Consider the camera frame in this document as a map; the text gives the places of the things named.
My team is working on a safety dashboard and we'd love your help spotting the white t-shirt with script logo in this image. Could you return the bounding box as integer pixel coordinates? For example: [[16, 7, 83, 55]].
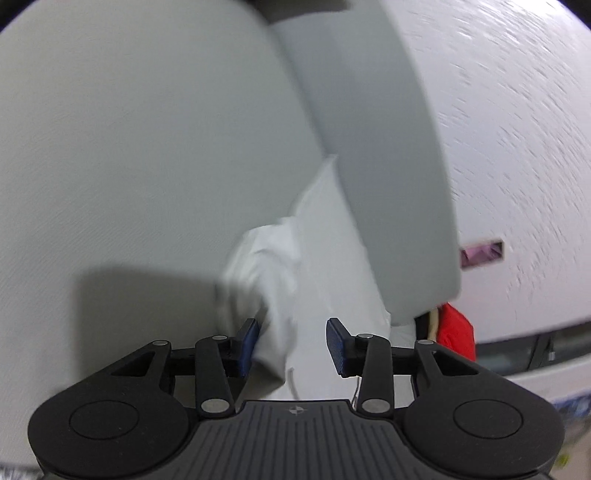
[[215, 157, 416, 400]]

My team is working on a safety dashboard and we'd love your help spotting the red garment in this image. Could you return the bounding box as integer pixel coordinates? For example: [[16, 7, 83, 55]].
[[437, 303, 477, 362]]

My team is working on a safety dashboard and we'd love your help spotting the grey sofa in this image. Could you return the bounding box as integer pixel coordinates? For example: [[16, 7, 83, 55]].
[[1, 1, 460, 467]]

